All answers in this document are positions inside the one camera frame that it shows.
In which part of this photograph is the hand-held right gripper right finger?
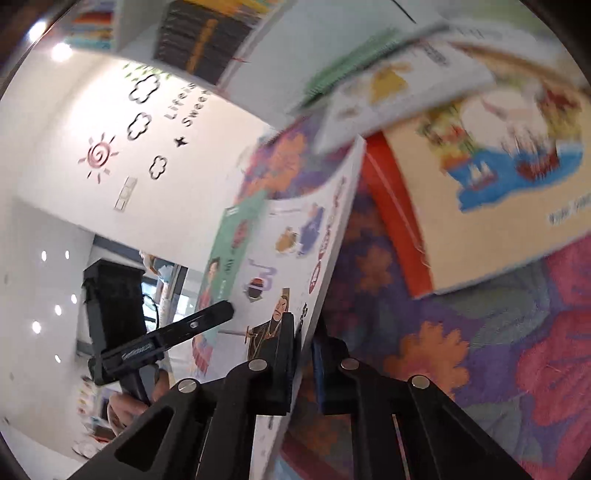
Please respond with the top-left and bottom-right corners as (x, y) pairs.
(311, 337), (532, 480)

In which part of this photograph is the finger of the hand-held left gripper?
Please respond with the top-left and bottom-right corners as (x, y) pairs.
(157, 300), (234, 354)

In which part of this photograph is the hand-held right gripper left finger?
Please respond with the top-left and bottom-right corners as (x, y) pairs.
(69, 311), (296, 480)

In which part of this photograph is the thick white cartoon book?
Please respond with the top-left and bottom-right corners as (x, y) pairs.
(212, 136), (368, 467)

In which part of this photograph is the row of black books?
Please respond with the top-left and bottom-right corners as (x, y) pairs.
(154, 0), (264, 86)

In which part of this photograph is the row of colourful books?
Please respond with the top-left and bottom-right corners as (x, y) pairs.
(65, 0), (116, 51)

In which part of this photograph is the person's left hand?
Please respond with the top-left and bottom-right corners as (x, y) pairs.
(107, 371), (171, 437)

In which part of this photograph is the floral blanket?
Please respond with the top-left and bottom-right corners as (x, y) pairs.
(235, 115), (591, 480)

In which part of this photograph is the beige book with red spine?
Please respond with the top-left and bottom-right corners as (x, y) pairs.
(362, 88), (591, 298)

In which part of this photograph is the white bookcase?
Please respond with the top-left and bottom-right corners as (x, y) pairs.
(115, 0), (444, 134)

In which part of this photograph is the white book with orange figure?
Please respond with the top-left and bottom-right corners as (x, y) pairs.
(318, 41), (497, 153)

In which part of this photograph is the white light switch panel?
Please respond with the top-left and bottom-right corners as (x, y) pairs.
(115, 178), (138, 212)

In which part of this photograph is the red sun wall decal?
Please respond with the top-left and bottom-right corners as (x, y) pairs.
(78, 133), (120, 184)

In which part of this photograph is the black lettering wall decal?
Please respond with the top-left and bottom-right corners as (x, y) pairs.
(164, 85), (211, 127)

